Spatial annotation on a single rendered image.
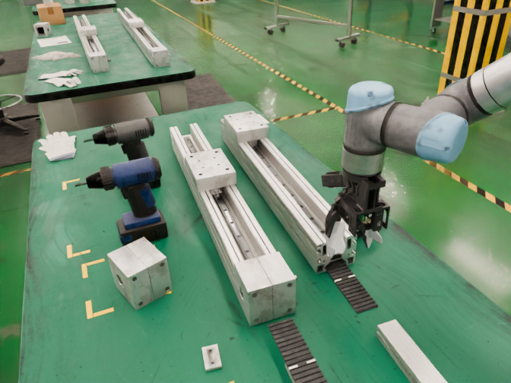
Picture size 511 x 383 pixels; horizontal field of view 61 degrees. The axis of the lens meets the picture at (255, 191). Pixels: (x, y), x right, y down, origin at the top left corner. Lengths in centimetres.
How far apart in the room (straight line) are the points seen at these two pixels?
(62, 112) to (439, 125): 222
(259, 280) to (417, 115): 42
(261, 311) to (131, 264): 29
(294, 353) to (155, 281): 33
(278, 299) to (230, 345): 13
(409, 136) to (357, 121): 9
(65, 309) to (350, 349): 60
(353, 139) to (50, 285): 75
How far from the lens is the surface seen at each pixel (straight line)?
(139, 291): 95
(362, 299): 97
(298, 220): 104
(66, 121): 266
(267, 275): 87
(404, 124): 71
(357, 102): 73
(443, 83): 424
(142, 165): 106
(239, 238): 103
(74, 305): 104
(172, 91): 267
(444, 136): 69
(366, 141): 75
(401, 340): 88
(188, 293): 99
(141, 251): 97
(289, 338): 84
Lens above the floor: 146
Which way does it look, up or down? 31 degrees down
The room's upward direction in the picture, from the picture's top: 3 degrees counter-clockwise
